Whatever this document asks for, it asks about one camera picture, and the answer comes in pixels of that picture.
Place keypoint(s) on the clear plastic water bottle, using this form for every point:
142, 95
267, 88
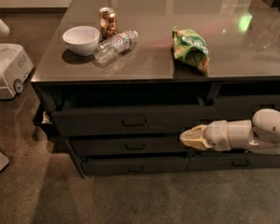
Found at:
114, 46

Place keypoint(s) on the bottom right drawer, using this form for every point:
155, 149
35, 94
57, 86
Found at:
206, 161

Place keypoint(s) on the middle left drawer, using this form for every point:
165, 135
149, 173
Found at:
127, 144

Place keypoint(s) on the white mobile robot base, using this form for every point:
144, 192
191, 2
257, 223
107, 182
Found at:
15, 67

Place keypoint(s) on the orange soda can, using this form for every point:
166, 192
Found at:
108, 22

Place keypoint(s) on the bottom left drawer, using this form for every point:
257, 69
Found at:
135, 166

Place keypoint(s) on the dark grey drawer cabinet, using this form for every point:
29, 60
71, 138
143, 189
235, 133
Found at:
243, 40

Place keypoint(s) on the green snack chip bag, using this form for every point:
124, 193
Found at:
191, 49

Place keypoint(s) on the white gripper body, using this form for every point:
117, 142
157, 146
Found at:
216, 134

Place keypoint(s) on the top right drawer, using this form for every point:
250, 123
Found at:
243, 107

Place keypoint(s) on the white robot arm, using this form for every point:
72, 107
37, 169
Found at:
260, 135

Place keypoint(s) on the black bin beside cabinet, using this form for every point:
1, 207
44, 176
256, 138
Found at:
41, 120

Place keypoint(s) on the dark grey drawer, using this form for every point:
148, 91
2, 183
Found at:
122, 119

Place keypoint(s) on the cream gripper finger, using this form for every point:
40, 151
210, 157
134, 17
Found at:
195, 132
198, 143

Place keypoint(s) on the white ceramic bowl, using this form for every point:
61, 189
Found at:
82, 40

